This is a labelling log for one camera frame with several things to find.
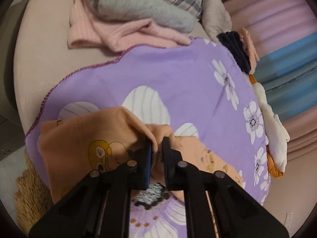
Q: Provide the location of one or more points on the pink ribbed garment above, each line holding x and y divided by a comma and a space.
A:
84, 29

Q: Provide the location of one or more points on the purple floral blanket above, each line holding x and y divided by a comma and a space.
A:
173, 74

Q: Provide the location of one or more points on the blue curtain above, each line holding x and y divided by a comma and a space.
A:
287, 79

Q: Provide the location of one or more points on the beige bed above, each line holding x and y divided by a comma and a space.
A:
37, 42

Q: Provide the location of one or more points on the white and orange plush toy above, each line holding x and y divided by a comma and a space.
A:
272, 129

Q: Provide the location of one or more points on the orange cartoon print garment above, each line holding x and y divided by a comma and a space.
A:
74, 133

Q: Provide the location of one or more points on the dark navy garment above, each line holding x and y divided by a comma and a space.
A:
237, 50

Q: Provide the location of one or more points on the peach garment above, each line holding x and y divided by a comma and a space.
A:
250, 44

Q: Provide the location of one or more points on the white wall outlet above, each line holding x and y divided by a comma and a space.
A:
289, 219

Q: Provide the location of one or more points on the grey fleece garment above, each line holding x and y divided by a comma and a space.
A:
138, 7

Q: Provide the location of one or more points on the pink curtain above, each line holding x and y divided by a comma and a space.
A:
272, 17

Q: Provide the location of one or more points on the tan fluffy rug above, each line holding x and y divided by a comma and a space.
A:
29, 193

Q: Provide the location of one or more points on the grey quilted cloth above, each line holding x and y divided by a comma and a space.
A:
215, 17

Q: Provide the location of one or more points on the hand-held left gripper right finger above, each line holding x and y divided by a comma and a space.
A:
166, 164

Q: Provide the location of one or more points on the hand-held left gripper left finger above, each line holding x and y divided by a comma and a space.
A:
148, 164

